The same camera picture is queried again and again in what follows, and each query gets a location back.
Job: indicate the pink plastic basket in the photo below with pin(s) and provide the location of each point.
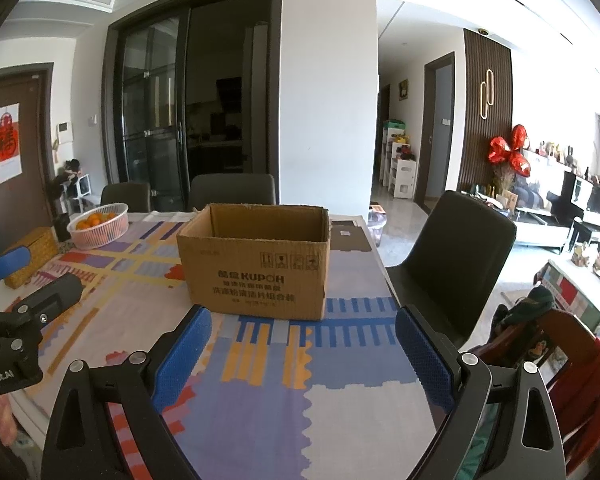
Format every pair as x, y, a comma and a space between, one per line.
100, 237

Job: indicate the red garment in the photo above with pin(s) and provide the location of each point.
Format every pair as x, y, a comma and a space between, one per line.
590, 400

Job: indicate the black piano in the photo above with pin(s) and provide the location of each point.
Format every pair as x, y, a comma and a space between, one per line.
587, 205

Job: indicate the flat cardboard sheet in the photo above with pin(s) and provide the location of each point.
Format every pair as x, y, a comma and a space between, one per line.
350, 237

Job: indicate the woven rattan tissue box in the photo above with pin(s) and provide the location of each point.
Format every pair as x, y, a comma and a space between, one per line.
32, 250

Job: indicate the dark grey dining chair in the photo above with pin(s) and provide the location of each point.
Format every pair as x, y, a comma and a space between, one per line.
125, 197
455, 260
232, 190

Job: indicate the dark patterned cloth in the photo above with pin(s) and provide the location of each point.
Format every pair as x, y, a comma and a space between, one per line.
530, 305

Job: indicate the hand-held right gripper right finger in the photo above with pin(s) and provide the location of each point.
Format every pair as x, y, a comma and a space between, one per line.
425, 360

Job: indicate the brown cardboard box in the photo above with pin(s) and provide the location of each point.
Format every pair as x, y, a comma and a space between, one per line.
255, 270

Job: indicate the dark slatted wall panel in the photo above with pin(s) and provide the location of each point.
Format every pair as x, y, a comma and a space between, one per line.
472, 150

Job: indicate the grey interior door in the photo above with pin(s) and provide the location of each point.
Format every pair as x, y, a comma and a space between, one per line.
437, 130

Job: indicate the colourful patterned table mat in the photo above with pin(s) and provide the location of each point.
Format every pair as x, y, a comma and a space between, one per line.
280, 410

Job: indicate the low table patchwork cover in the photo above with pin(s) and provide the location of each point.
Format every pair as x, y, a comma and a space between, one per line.
575, 290

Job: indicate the red foil balloon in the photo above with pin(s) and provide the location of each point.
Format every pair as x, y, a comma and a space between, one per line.
510, 152

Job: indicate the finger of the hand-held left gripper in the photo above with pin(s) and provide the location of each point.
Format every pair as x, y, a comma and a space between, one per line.
50, 295
5, 262

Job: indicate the red and white door poster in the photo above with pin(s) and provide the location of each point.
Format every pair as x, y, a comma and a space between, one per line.
6, 142

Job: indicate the pile of oranges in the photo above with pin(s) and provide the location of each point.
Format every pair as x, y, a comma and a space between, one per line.
95, 221

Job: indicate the wall intercom panel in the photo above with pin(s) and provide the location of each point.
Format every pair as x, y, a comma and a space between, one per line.
64, 132

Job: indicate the gold loop wall ornament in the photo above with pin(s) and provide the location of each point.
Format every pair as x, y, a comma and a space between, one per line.
487, 92

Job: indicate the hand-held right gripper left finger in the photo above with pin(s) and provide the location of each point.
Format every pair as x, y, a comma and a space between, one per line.
182, 360

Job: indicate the teal cloth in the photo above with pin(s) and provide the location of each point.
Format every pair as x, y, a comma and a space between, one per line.
485, 445

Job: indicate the dark plush toy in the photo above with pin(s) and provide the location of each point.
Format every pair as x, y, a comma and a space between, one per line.
69, 170

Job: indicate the wooden chair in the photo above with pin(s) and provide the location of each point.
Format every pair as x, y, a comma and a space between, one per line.
560, 330

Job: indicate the black framed glass sliding door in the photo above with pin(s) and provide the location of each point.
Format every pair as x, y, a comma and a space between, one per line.
150, 110

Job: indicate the small black box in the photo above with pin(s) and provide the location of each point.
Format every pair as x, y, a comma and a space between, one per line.
62, 227

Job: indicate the small framed wall picture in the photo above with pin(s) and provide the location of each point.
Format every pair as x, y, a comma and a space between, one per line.
404, 89

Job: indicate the white toy shelf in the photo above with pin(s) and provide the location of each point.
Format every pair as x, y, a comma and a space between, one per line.
402, 170

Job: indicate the brown entrance door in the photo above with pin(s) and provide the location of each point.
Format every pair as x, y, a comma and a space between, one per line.
35, 110

